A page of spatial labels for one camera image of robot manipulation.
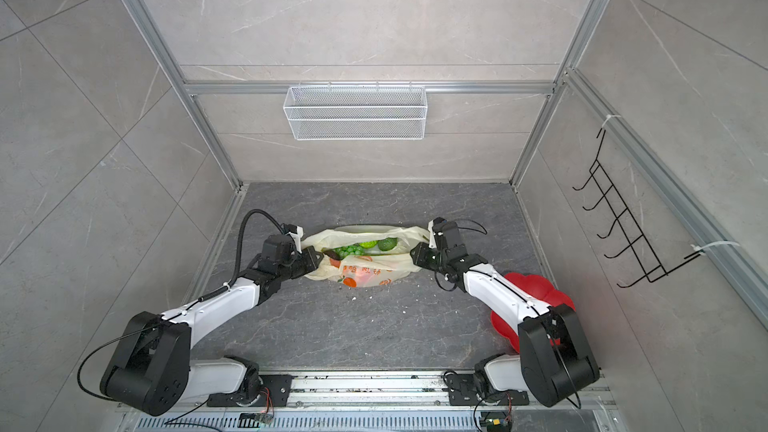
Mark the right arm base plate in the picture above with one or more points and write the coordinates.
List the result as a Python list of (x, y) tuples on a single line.
[(468, 390)]

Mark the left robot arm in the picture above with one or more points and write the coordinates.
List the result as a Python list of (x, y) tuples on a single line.
[(151, 368)]

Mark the cream plastic bag fruit print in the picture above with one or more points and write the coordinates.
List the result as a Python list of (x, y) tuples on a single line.
[(373, 269)]

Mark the green fake grapes bunch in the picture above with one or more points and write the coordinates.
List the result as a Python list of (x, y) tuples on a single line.
[(350, 250)]

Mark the black wire hook rack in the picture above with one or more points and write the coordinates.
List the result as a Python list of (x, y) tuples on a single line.
[(625, 225)]

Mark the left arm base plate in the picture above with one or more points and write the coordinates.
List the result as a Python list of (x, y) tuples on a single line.
[(273, 390)]

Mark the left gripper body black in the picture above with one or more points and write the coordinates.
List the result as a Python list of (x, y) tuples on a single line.
[(298, 264)]

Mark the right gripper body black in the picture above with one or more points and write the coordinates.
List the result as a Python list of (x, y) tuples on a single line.
[(431, 257)]

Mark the light green fake fruit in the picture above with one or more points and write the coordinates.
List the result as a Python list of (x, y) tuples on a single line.
[(368, 244)]

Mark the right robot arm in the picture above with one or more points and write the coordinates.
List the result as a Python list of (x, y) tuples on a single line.
[(553, 359)]

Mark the aluminium rail frame front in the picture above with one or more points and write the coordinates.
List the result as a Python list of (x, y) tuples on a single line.
[(408, 400)]

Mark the white wire mesh basket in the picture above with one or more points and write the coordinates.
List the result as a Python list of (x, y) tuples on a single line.
[(359, 112)]

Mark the dark green fake avocado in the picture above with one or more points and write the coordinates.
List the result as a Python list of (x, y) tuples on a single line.
[(387, 244)]

